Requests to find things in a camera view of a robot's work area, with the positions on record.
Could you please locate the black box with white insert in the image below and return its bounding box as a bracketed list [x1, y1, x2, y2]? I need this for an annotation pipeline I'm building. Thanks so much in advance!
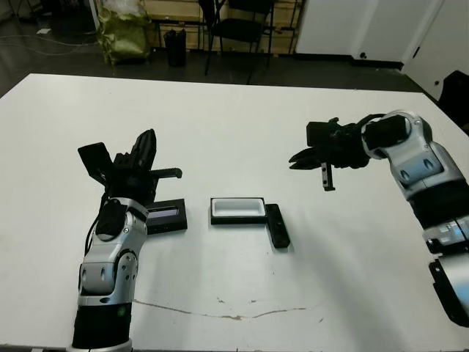
[210, 197, 268, 225]

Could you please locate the black waste bin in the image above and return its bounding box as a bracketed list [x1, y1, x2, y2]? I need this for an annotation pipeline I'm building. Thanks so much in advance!
[163, 29, 187, 68]

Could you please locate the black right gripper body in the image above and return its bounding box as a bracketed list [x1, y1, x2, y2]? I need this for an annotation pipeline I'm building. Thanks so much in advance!
[318, 124, 369, 192]

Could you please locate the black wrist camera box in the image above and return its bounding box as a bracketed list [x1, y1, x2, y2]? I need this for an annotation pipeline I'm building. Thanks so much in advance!
[306, 120, 340, 147]
[77, 142, 115, 186]

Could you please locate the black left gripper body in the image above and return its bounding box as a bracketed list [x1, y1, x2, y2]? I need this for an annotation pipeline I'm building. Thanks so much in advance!
[102, 153, 183, 206]

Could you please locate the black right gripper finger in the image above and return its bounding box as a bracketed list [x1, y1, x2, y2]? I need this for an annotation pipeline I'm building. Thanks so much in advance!
[289, 145, 324, 164]
[289, 158, 322, 170]

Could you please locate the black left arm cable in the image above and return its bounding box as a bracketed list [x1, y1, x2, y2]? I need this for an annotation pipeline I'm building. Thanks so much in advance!
[84, 190, 111, 257]

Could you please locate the black box lid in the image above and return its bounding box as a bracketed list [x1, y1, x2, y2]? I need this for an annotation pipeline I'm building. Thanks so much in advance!
[144, 198, 190, 235]

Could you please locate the white door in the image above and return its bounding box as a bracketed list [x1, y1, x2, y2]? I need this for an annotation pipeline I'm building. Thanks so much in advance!
[401, 0, 469, 103]

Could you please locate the black chair back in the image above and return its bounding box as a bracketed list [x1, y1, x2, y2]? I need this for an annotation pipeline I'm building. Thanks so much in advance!
[437, 70, 469, 129]

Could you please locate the white floor cable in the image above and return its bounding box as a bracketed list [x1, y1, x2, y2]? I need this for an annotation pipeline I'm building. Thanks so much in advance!
[0, 34, 100, 49]

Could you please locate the black phone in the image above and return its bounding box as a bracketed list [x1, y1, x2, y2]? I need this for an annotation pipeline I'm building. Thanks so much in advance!
[264, 204, 292, 250]

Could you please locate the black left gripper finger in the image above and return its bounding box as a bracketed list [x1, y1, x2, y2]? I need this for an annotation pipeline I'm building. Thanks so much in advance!
[137, 128, 158, 172]
[130, 128, 152, 172]

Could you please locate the black folding stand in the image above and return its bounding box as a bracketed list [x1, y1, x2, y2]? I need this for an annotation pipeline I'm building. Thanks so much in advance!
[197, 0, 226, 25]

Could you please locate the yellow-green plastic bag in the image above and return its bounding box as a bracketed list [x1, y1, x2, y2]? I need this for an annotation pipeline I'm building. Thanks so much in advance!
[95, 6, 151, 67]

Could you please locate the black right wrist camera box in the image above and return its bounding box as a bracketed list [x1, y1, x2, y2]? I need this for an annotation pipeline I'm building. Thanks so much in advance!
[306, 120, 340, 147]

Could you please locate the black mesh chair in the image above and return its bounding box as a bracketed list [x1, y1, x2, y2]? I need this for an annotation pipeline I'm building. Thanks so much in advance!
[203, 0, 279, 85]

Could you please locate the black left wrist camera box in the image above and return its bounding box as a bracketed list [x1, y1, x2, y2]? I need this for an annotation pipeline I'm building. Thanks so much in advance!
[77, 142, 115, 186]

